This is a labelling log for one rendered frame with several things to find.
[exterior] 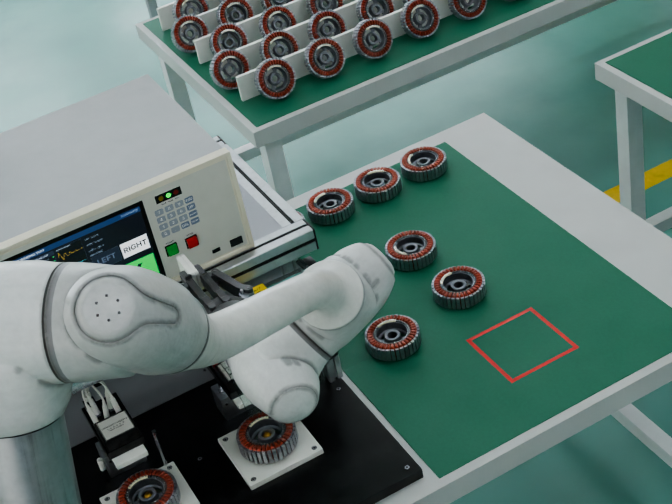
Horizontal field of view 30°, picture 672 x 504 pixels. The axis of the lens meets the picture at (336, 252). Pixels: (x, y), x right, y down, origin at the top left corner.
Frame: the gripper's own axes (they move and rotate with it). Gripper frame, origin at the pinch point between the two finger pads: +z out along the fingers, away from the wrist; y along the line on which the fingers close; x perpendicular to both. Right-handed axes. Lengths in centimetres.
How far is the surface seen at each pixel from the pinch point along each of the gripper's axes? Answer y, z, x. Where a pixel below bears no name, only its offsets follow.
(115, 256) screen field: -9.7, 7.8, 3.6
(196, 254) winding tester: 4.0, 7.9, -3.0
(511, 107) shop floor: 174, 174, -118
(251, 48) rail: 68, 137, -36
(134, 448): -19.1, -0.6, -30.1
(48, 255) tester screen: -20.1, 7.8, 9.1
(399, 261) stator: 51, 27, -40
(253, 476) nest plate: -2.2, -10.7, -39.9
